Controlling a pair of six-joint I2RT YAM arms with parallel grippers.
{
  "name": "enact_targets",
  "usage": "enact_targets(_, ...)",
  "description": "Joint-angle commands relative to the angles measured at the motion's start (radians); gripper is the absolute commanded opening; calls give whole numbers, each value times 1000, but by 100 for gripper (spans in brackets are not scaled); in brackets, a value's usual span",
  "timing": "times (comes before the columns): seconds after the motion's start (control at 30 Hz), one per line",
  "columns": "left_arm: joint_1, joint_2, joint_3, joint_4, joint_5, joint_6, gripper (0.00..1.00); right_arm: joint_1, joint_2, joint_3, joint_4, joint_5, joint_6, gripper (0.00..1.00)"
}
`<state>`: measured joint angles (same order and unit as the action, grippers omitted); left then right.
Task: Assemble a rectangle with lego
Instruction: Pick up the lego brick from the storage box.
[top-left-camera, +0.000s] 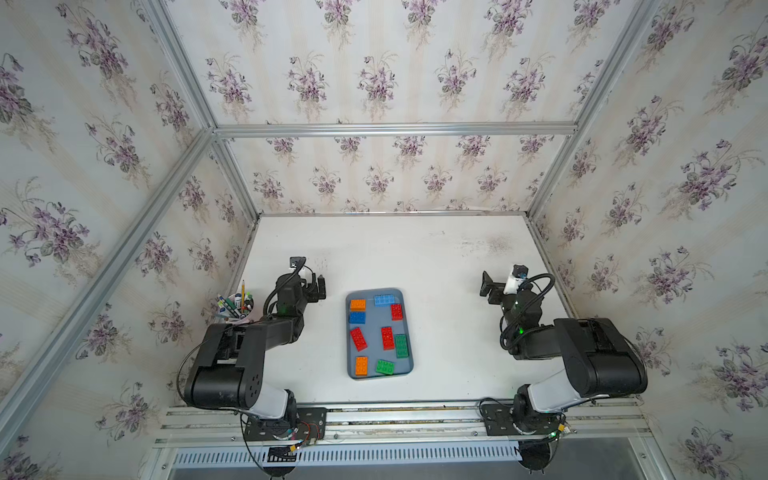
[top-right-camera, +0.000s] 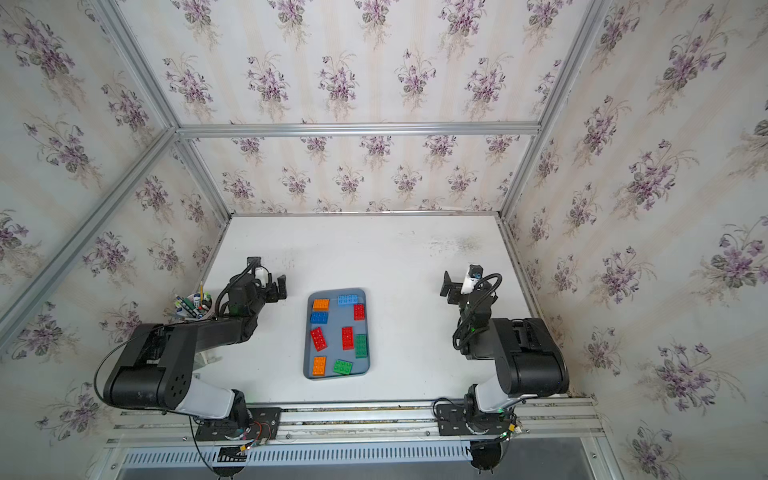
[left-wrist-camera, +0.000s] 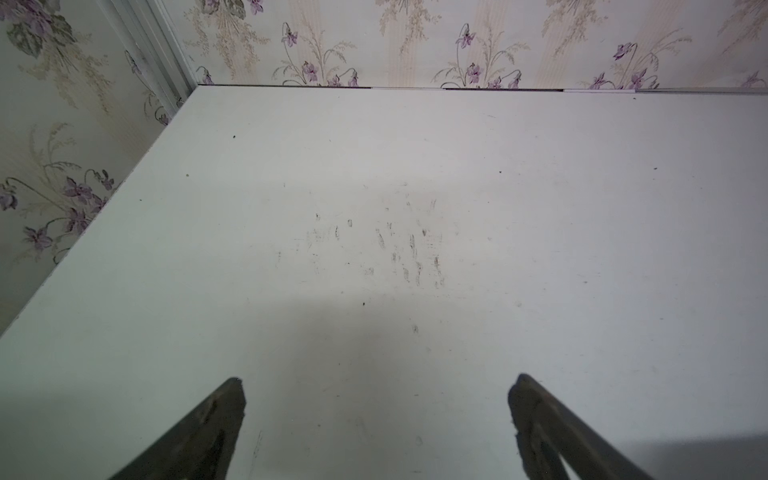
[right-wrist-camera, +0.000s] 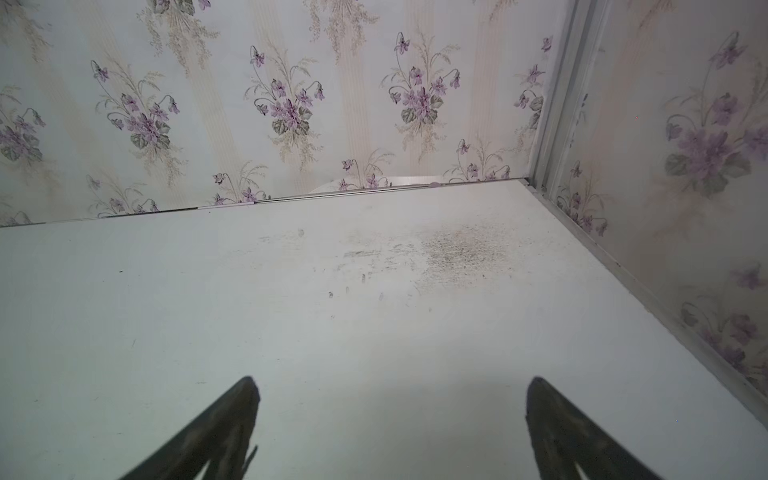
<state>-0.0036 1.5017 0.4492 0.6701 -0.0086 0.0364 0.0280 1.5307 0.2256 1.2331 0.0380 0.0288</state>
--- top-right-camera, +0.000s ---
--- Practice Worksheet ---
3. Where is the orange lego brick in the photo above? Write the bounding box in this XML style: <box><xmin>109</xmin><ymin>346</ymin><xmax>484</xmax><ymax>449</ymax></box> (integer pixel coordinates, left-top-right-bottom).
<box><xmin>312</xmin><ymin>298</ymin><xmax>330</xmax><ymax>312</ymax></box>
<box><xmin>311</xmin><ymin>356</ymin><xmax>327</xmax><ymax>377</ymax></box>

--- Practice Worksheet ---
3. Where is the long red lego brick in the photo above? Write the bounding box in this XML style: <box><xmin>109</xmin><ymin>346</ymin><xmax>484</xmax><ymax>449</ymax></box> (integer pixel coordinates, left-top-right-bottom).
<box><xmin>310</xmin><ymin>327</ymin><xmax>327</xmax><ymax>352</ymax></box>

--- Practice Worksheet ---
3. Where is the blue-grey plastic tray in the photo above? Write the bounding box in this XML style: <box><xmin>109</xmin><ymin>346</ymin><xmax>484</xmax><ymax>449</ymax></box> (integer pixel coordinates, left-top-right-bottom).
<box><xmin>303</xmin><ymin>288</ymin><xmax>371</xmax><ymax>380</ymax></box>

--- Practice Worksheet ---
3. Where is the dark blue small lego brick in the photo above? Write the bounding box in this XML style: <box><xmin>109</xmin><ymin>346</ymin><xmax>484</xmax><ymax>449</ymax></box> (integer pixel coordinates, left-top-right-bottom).
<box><xmin>310</xmin><ymin>311</ymin><xmax>329</xmax><ymax>324</ymax></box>

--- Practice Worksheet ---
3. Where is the green lego brick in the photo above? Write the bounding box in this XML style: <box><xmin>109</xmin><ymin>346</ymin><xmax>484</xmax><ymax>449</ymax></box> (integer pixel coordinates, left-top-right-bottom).
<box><xmin>333</xmin><ymin>360</ymin><xmax>354</xmax><ymax>376</ymax></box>
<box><xmin>354</xmin><ymin>334</ymin><xmax>368</xmax><ymax>359</ymax></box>

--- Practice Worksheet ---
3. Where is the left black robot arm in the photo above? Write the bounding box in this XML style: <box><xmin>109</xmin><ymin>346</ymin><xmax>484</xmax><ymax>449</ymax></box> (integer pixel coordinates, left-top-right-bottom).
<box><xmin>98</xmin><ymin>267</ymin><xmax>287</xmax><ymax>429</ymax></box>

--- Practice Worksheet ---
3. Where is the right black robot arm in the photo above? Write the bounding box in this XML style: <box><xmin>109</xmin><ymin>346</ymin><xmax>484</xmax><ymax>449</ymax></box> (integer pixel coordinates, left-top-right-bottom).
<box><xmin>440</xmin><ymin>264</ymin><xmax>570</xmax><ymax>418</ymax></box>

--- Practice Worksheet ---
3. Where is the light blue lego brick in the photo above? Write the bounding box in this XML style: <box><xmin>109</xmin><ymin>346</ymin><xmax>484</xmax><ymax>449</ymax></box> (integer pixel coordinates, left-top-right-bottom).
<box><xmin>337</xmin><ymin>294</ymin><xmax>359</xmax><ymax>306</ymax></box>

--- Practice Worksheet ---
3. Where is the small red lego brick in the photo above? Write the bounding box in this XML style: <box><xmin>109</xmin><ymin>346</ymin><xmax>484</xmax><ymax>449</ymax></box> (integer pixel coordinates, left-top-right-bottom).
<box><xmin>353</xmin><ymin>303</ymin><xmax>366</xmax><ymax>321</ymax></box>

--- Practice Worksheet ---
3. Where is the pen cup with pens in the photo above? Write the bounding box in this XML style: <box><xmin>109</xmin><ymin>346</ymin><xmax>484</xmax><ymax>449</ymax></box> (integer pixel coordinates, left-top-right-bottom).
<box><xmin>172</xmin><ymin>283</ymin><xmax>214</xmax><ymax>322</ymax></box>

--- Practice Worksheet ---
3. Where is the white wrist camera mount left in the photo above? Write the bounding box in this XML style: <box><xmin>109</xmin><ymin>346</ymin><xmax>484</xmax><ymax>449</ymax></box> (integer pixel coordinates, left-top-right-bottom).
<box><xmin>254</xmin><ymin>266</ymin><xmax>270</xmax><ymax>286</ymax></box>

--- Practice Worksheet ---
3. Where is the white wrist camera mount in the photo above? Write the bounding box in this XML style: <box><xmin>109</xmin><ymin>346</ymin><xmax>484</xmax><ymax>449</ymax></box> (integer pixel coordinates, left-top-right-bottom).
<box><xmin>254</xmin><ymin>266</ymin><xmax>270</xmax><ymax>286</ymax></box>
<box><xmin>461</xmin><ymin>264</ymin><xmax>483</xmax><ymax>295</ymax></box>

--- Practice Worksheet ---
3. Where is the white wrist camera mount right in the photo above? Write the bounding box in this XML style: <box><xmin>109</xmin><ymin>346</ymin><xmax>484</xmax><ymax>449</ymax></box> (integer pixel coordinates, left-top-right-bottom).
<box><xmin>461</xmin><ymin>264</ymin><xmax>483</xmax><ymax>295</ymax></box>

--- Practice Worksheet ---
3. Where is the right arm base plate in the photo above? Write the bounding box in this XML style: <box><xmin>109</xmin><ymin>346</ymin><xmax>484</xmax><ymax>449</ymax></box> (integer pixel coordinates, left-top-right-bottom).
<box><xmin>431</xmin><ymin>398</ymin><xmax>518</xmax><ymax>437</ymax></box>

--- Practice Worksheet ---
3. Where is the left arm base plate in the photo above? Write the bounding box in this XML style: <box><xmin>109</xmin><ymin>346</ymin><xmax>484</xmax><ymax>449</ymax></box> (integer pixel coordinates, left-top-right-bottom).
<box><xmin>192</xmin><ymin>407</ymin><xmax>282</xmax><ymax>444</ymax></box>

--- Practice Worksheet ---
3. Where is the white slotted cable duct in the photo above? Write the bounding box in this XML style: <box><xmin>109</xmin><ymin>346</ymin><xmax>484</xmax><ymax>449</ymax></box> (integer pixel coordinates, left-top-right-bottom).
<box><xmin>122</xmin><ymin>441</ymin><xmax>471</xmax><ymax>469</ymax></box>

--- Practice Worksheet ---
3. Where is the aluminium rail frame front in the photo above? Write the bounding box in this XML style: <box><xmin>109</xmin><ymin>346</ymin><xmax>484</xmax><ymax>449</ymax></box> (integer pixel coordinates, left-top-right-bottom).
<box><xmin>86</xmin><ymin>397</ymin><xmax>622</xmax><ymax>479</ymax></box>

